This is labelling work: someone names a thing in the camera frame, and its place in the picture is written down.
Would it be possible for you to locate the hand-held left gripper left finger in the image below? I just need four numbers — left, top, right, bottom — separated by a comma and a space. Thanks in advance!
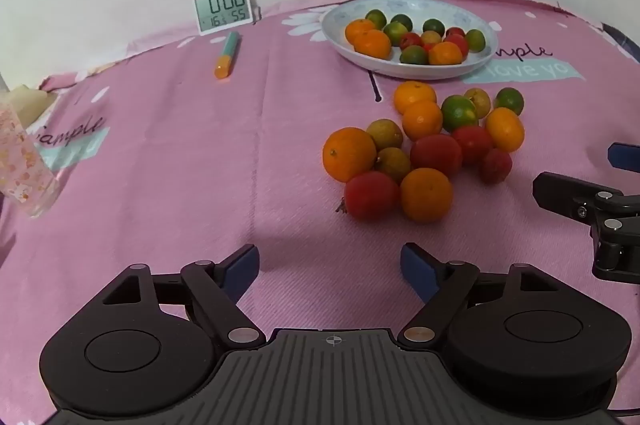
102, 244, 267, 351

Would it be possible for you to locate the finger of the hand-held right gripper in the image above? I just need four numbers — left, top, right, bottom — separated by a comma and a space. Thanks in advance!
532, 172, 640, 283
607, 143, 640, 168

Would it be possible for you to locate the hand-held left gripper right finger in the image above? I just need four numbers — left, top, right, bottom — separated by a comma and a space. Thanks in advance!
397, 242, 558, 348

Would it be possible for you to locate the orange mandarin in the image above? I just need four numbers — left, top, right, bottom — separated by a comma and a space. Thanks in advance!
322, 127, 377, 183
485, 107, 526, 153
402, 100, 444, 142
393, 81, 437, 114
400, 167, 454, 223

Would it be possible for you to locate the green lime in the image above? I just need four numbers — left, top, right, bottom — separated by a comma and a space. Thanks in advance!
494, 87, 525, 116
441, 95, 479, 133

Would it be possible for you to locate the brown longan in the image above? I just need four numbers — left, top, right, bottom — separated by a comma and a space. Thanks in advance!
366, 119, 404, 150
375, 147, 412, 183
464, 88, 491, 120

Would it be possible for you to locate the white patterned plate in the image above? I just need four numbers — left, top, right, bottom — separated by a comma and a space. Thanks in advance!
320, 0, 500, 80

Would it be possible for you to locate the heap of mixed small fruit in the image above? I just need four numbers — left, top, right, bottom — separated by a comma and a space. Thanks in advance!
345, 8, 487, 66

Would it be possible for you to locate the dark plaid cloth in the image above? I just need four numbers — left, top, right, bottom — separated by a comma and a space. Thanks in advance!
597, 22, 640, 66

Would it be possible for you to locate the pink printed cloth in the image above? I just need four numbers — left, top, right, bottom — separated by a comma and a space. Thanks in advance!
0, 0, 640, 425

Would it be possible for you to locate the teal and orange pen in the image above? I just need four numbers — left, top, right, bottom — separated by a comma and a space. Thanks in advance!
215, 31, 241, 80

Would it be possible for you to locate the white digital clock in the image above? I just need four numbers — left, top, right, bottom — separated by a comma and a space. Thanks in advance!
194, 0, 261, 36

